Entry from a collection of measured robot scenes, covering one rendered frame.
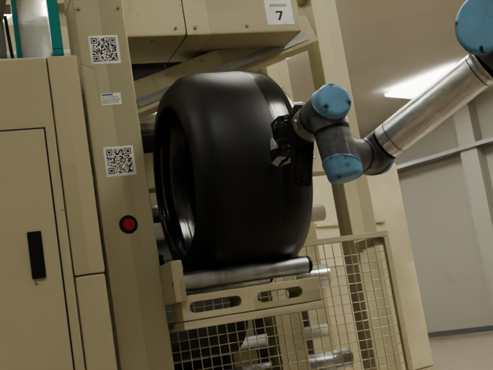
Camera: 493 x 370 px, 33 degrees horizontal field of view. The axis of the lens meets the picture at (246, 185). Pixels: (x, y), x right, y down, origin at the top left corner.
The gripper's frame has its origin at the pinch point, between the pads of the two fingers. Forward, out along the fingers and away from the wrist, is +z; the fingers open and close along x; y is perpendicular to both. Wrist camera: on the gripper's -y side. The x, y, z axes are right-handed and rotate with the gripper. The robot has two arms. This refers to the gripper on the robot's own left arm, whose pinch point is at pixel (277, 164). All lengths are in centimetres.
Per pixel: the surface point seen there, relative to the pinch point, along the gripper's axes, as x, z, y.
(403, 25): -421, 554, 316
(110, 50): 32, 17, 39
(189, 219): 7, 54, 2
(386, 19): -388, 535, 314
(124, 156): 31.8, 19.5, 11.5
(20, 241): 65, -43, -22
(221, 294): 15.1, 13.6, -26.8
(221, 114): 10.9, 1.7, 14.1
